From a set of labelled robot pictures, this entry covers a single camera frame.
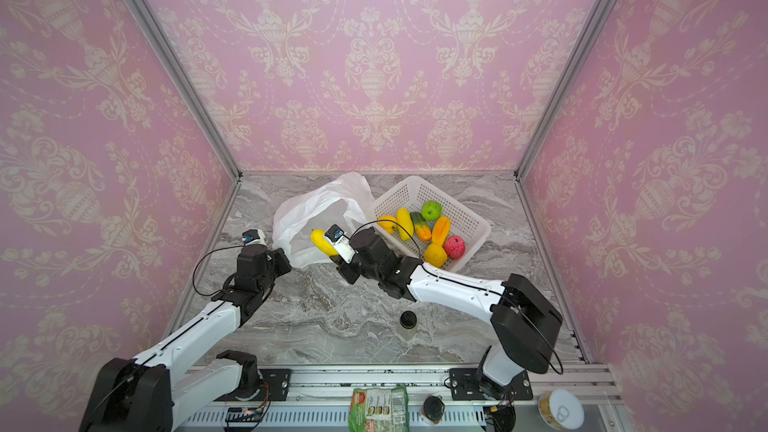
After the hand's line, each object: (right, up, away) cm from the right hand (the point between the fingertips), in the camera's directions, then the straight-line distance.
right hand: (337, 251), depth 79 cm
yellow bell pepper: (+13, +8, -10) cm, 19 cm away
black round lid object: (+24, -33, -13) cm, 42 cm away
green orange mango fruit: (+24, +5, +19) cm, 31 cm away
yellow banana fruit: (-4, +4, -4) cm, 7 cm away
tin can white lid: (+52, -33, -13) cm, 63 cm away
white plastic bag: (+2, +13, +1) cm, 13 cm away
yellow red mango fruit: (+31, +4, +21) cm, 37 cm away
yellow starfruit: (+19, +7, +24) cm, 31 cm away
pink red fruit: (+34, -1, +14) cm, 37 cm away
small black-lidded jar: (+19, -18, -4) cm, 26 cm away
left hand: (-17, -1, +9) cm, 19 cm away
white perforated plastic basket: (+22, +15, +30) cm, 40 cm away
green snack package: (+11, -36, -10) cm, 39 cm away
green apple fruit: (+28, +10, +21) cm, 36 cm away
